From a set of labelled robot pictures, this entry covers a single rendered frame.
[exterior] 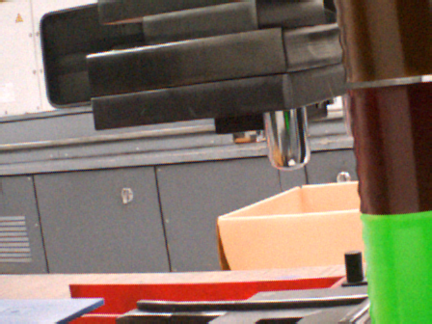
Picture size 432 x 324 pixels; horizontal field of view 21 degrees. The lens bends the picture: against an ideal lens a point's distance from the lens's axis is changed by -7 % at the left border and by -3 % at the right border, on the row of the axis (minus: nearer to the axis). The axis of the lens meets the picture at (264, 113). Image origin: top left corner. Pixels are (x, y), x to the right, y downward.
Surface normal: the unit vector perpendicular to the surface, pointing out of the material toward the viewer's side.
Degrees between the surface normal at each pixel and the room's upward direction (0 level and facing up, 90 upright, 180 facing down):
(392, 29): 76
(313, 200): 91
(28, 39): 90
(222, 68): 90
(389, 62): 104
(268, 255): 87
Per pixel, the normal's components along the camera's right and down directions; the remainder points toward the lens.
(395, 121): -0.43, -0.14
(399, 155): -0.37, 0.34
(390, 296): -0.74, -0.11
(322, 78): 0.93, -0.10
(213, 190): -0.41, 0.10
